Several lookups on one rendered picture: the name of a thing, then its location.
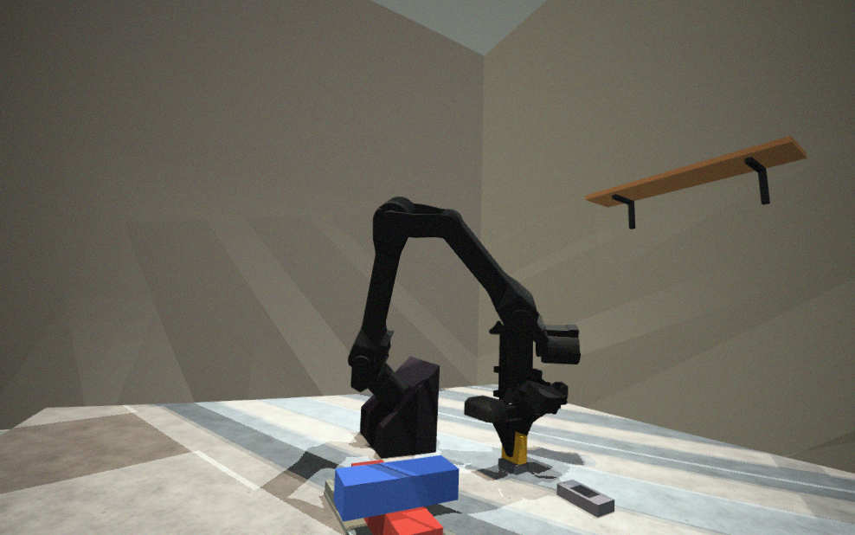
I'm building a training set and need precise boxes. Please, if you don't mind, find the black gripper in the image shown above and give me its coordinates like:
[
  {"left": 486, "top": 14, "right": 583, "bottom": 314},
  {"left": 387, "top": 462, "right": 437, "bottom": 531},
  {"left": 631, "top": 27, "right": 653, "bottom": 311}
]
[{"left": 464, "top": 361, "right": 542, "bottom": 457}]

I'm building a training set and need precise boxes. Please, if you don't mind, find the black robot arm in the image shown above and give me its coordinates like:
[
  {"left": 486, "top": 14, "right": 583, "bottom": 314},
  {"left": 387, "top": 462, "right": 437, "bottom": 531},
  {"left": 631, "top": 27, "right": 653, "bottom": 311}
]
[{"left": 348, "top": 197, "right": 581, "bottom": 416}]

